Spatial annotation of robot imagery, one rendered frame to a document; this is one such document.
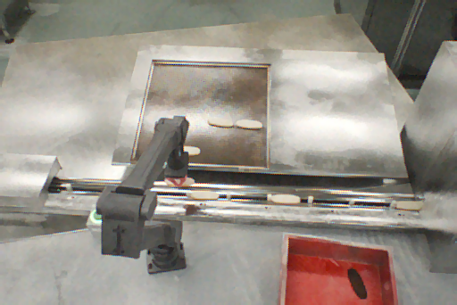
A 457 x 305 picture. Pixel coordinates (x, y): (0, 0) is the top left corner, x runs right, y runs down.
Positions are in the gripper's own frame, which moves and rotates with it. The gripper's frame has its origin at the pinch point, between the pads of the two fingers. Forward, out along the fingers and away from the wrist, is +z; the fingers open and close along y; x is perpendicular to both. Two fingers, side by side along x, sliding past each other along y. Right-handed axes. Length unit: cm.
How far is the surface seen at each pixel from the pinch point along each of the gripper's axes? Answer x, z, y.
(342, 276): -53, 11, -26
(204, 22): 20, 92, 252
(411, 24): -92, -11, 83
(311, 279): -43, 11, -27
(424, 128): -80, -12, 17
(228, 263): -17.9, 11.0, -23.2
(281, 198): -34.6, 6.9, -0.3
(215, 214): -12.6, 6.8, -8.2
